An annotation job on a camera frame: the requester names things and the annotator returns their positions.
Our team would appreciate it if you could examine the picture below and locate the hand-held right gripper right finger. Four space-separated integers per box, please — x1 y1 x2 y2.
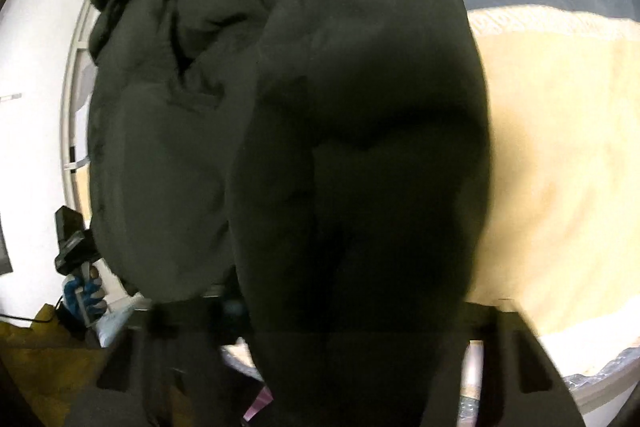
462 301 587 427

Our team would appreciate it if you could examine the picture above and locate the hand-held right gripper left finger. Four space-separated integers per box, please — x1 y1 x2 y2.
96 296 253 427

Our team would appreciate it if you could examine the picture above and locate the black puffer coat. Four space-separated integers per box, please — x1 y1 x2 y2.
85 0 493 427

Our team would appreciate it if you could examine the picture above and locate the person's left hand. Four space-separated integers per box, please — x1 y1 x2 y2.
62 261 109 329

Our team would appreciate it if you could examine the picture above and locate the patterned bed sheet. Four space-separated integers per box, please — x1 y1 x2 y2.
220 342 640 427

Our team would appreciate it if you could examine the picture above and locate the white slatted cabinet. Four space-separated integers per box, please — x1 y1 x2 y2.
59 0 98 212

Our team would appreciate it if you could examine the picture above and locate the striped bed cover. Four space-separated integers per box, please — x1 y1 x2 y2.
390 0 640 378

